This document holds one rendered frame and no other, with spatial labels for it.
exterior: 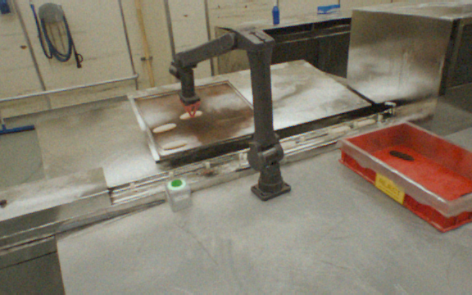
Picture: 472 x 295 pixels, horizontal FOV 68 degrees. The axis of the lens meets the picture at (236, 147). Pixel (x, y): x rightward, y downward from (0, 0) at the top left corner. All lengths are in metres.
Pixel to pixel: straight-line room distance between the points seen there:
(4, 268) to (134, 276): 0.47
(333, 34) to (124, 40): 2.63
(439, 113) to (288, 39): 1.93
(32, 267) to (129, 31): 3.90
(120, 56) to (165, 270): 4.12
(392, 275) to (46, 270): 1.03
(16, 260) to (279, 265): 0.80
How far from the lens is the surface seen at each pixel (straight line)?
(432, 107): 1.62
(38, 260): 1.32
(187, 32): 4.75
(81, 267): 1.10
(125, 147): 1.68
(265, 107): 1.10
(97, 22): 4.85
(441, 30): 1.56
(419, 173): 1.41
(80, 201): 1.20
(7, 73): 4.98
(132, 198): 1.23
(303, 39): 3.39
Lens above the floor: 1.52
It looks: 27 degrees down
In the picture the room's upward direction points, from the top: 4 degrees counter-clockwise
